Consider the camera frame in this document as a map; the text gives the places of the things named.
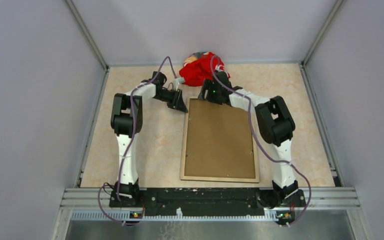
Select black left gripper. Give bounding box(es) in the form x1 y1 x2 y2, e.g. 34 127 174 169
153 88 188 113

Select light wooden picture frame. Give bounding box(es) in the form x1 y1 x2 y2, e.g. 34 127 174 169
180 96 260 184

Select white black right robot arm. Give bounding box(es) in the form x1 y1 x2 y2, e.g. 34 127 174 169
198 71 299 206

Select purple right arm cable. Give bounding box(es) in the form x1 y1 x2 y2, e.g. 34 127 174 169
210 54 312 228

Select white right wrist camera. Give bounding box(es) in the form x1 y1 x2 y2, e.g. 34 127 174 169
214 64 225 72

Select aluminium front rail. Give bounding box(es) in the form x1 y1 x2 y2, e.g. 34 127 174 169
60 187 361 222

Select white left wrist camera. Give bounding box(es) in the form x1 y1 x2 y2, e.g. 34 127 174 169
171 77 185 91

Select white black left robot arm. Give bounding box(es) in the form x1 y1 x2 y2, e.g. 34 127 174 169
110 71 188 207

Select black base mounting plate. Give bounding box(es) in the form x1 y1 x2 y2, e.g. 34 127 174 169
109 187 306 217

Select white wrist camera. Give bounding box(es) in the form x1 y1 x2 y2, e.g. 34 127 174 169
171 77 185 91
214 64 225 72

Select crumpled red cloth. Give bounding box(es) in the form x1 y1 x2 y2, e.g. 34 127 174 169
179 51 225 87

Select brown backing board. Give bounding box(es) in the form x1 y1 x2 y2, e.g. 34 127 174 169
184 98 257 180

